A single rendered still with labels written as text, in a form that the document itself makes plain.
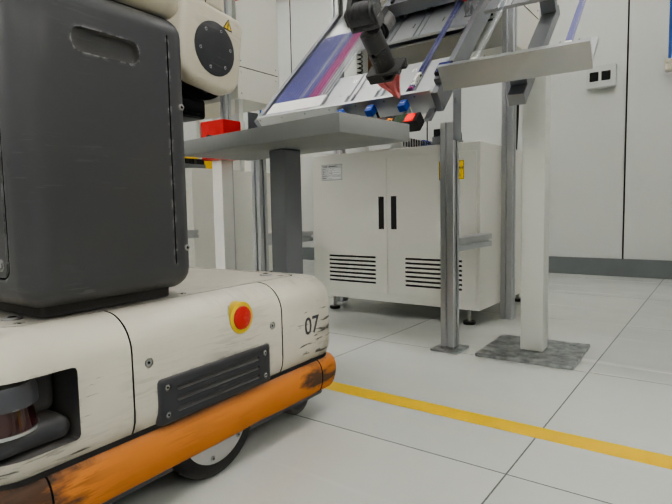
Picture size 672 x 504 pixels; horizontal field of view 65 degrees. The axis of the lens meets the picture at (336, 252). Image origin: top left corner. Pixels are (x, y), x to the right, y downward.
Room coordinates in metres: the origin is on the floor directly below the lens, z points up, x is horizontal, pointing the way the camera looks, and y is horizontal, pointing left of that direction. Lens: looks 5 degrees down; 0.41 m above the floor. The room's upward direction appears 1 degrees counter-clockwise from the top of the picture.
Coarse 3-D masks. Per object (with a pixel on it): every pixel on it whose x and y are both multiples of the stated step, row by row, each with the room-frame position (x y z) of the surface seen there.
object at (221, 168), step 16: (208, 128) 2.23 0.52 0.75; (224, 128) 2.18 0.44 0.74; (240, 128) 2.25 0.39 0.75; (208, 160) 2.25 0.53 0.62; (224, 160) 2.23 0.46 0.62; (224, 176) 2.22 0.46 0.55; (224, 192) 2.22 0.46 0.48; (224, 208) 2.22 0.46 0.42; (224, 224) 2.22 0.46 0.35; (224, 240) 2.22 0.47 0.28; (224, 256) 2.22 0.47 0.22
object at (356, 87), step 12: (432, 60) 1.65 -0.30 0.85; (444, 60) 1.62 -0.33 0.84; (408, 72) 1.66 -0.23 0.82; (432, 72) 1.60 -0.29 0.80; (348, 84) 1.79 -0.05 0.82; (360, 84) 1.75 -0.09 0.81; (408, 84) 1.61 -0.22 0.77; (420, 84) 1.58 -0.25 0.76; (432, 84) 1.55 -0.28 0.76; (336, 96) 1.77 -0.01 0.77; (348, 96) 1.72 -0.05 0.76; (360, 96) 1.69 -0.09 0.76; (372, 96) 1.66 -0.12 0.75
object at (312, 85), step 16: (320, 48) 2.11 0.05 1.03; (336, 48) 2.03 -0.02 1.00; (352, 48) 1.97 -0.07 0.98; (304, 64) 2.06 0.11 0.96; (320, 64) 1.99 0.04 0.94; (336, 64) 1.93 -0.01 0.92; (304, 80) 1.95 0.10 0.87; (320, 80) 1.89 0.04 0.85; (336, 80) 1.83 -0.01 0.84; (288, 96) 1.92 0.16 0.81; (304, 96) 1.85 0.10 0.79; (320, 96) 1.80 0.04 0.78; (272, 112) 1.88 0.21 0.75
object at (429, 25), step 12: (468, 0) 1.84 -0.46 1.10; (420, 12) 1.95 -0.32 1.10; (432, 12) 1.90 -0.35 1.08; (444, 12) 1.86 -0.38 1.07; (336, 24) 2.25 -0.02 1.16; (396, 24) 1.97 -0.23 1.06; (408, 24) 1.92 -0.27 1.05; (420, 24) 1.88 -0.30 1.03; (432, 24) 1.84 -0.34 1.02; (444, 24) 1.79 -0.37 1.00; (456, 24) 1.75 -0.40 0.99; (396, 36) 1.90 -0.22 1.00; (408, 36) 1.85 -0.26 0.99; (420, 36) 1.82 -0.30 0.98; (432, 36) 1.87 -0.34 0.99; (444, 36) 1.83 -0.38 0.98
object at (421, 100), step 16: (384, 96) 1.57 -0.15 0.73; (400, 96) 1.54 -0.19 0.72; (416, 96) 1.52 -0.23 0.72; (288, 112) 1.79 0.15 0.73; (304, 112) 1.75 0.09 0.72; (320, 112) 1.72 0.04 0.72; (352, 112) 1.67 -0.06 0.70; (384, 112) 1.61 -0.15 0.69; (400, 112) 1.58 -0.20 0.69; (416, 112) 1.56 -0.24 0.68
